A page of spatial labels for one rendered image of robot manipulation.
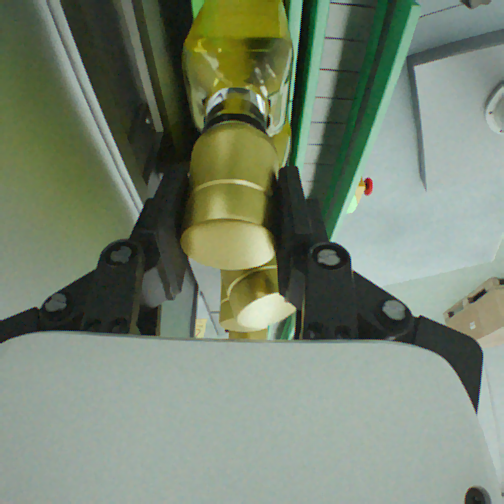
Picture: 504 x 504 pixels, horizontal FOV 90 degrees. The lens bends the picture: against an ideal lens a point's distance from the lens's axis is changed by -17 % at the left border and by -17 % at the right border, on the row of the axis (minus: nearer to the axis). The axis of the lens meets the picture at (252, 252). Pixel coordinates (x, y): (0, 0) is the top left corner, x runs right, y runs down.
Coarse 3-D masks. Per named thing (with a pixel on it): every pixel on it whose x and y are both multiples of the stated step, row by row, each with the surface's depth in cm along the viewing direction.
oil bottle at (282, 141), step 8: (288, 112) 20; (288, 120) 19; (288, 128) 18; (280, 136) 18; (288, 136) 18; (280, 144) 18; (288, 144) 18; (280, 152) 18; (288, 152) 18; (280, 160) 18; (288, 160) 18
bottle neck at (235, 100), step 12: (216, 96) 13; (228, 96) 12; (240, 96) 12; (252, 96) 13; (216, 108) 12; (228, 108) 12; (240, 108) 12; (252, 108) 12; (264, 108) 13; (216, 120) 12; (228, 120) 11; (240, 120) 11; (252, 120) 12; (264, 120) 13; (204, 132) 12; (264, 132) 12
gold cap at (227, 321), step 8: (224, 288) 21; (224, 296) 20; (224, 304) 20; (224, 312) 20; (232, 312) 19; (224, 320) 19; (232, 320) 19; (224, 328) 21; (232, 328) 21; (240, 328) 21; (248, 328) 21; (256, 328) 21
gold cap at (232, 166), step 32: (224, 128) 11; (192, 160) 11; (224, 160) 10; (256, 160) 10; (192, 192) 10; (224, 192) 9; (256, 192) 9; (192, 224) 9; (224, 224) 9; (256, 224) 9; (192, 256) 11; (224, 256) 10; (256, 256) 10
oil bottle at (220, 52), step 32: (224, 0) 16; (256, 0) 16; (192, 32) 13; (224, 32) 13; (256, 32) 13; (288, 32) 14; (192, 64) 13; (224, 64) 12; (256, 64) 12; (288, 64) 13; (192, 96) 14; (288, 96) 14
